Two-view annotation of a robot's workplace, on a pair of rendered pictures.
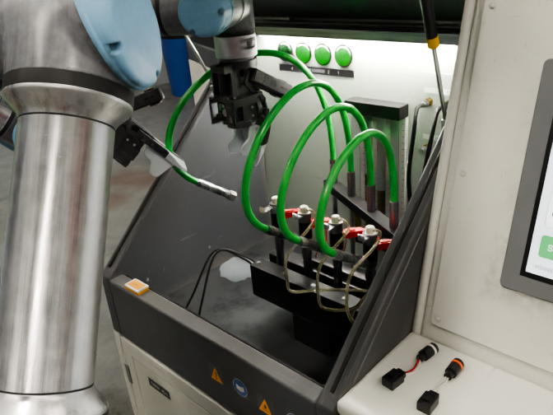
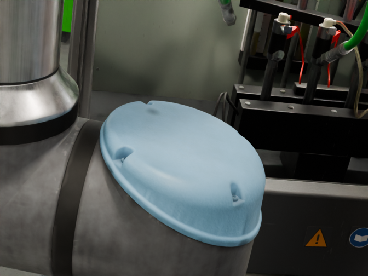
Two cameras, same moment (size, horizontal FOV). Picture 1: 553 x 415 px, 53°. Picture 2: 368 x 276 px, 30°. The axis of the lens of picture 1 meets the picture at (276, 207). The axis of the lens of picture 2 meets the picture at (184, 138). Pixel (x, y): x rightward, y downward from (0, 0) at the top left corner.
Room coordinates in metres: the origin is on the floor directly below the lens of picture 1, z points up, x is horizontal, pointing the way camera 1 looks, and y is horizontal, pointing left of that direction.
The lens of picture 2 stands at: (0.55, 1.00, 1.49)
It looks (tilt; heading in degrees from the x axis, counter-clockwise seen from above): 29 degrees down; 305
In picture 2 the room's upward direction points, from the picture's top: 10 degrees clockwise
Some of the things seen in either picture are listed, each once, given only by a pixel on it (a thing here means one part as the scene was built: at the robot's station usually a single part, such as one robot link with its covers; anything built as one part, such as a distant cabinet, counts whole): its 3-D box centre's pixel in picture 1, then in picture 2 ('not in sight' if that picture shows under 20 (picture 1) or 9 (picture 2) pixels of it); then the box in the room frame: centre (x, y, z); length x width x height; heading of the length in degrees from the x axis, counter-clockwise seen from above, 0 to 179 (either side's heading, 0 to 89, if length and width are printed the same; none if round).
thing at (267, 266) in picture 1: (324, 308); (318, 138); (1.00, -0.08, 0.91); 0.34 x 0.10 x 0.15; 45
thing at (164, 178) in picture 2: not in sight; (166, 211); (0.78, 0.67, 1.20); 0.13 x 0.12 x 0.14; 32
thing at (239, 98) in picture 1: (238, 92); not in sight; (1.03, 0.05, 1.38); 0.09 x 0.08 x 0.12; 135
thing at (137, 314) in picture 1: (206, 356); (280, 227); (0.92, 0.17, 0.87); 0.62 x 0.04 x 0.16; 45
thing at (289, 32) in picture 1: (346, 34); not in sight; (1.27, -0.19, 1.43); 0.54 x 0.03 x 0.02; 45
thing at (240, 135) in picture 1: (239, 145); not in sight; (1.05, 0.06, 1.27); 0.06 x 0.03 x 0.09; 135
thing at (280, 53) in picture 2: (276, 248); (270, 79); (1.08, 0.01, 1.02); 0.05 x 0.03 x 0.21; 135
